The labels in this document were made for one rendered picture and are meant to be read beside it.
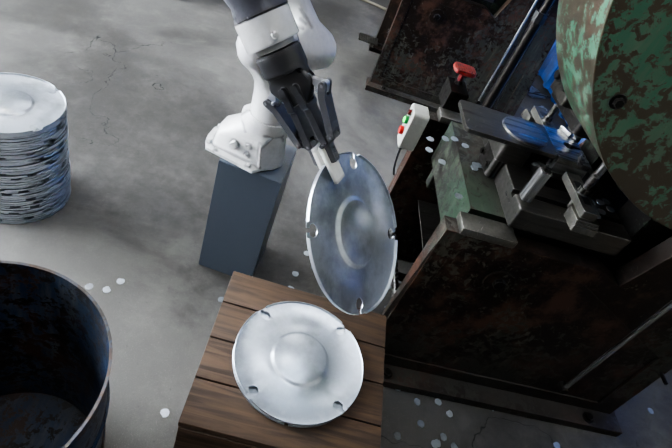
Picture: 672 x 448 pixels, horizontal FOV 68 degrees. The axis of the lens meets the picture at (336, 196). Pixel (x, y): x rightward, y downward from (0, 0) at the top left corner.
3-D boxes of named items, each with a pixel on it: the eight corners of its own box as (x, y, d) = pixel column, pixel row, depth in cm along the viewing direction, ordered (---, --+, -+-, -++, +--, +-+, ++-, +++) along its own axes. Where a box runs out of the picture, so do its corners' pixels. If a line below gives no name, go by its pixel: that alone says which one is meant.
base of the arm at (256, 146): (195, 152, 133) (202, 109, 124) (221, 118, 147) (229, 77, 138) (274, 182, 134) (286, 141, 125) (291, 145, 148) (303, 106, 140)
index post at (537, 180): (520, 200, 117) (543, 170, 111) (518, 192, 119) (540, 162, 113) (531, 203, 117) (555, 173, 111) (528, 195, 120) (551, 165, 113)
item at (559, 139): (549, 171, 125) (559, 157, 122) (534, 137, 137) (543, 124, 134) (580, 180, 127) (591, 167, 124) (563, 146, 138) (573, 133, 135)
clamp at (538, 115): (534, 146, 139) (555, 116, 133) (520, 114, 152) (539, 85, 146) (552, 151, 140) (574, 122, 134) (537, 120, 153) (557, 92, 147)
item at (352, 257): (308, 324, 76) (312, 325, 75) (302, 139, 79) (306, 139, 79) (397, 306, 99) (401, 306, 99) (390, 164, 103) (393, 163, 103)
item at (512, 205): (507, 226, 118) (520, 209, 114) (477, 124, 152) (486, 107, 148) (616, 257, 123) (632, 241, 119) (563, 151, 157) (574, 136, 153)
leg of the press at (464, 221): (351, 380, 149) (507, 148, 92) (352, 346, 158) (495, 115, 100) (616, 437, 163) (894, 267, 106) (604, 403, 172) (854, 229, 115)
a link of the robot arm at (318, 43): (250, -34, 118) (315, -27, 128) (259, 74, 122) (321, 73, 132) (272, -47, 109) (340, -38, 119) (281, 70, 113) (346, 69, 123)
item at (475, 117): (443, 168, 127) (467, 126, 118) (437, 137, 138) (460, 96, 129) (530, 193, 131) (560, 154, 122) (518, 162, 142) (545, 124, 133)
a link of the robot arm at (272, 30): (266, 11, 69) (282, 49, 71) (309, -9, 78) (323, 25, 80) (206, 38, 76) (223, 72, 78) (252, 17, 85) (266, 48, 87)
